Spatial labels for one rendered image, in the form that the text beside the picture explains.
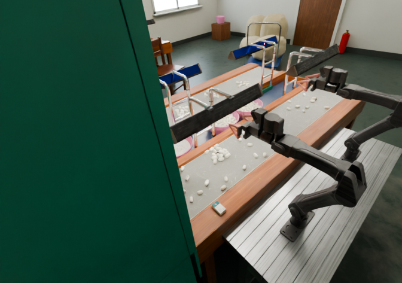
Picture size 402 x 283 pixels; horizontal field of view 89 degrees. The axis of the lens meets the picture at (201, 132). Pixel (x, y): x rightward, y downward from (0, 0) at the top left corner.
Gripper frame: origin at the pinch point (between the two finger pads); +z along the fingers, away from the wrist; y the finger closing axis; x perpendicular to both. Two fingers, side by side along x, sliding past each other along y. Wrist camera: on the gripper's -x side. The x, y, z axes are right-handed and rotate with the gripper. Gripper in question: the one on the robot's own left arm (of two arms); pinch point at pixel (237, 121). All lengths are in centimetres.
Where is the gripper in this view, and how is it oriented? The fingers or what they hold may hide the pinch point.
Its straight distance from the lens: 97.4
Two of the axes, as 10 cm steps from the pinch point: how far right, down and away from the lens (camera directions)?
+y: -7.5, 4.5, -4.8
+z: -6.5, -4.0, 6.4
